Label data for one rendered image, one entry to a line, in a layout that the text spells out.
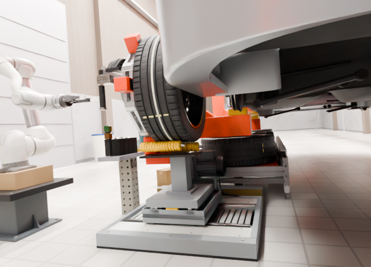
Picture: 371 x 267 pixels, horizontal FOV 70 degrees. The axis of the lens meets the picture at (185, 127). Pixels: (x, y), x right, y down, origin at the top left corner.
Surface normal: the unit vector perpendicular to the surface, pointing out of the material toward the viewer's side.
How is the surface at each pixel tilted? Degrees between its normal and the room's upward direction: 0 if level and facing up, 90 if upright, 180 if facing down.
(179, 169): 90
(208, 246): 90
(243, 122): 90
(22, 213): 90
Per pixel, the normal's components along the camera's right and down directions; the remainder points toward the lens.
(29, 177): 0.95, -0.07
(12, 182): -0.31, 0.02
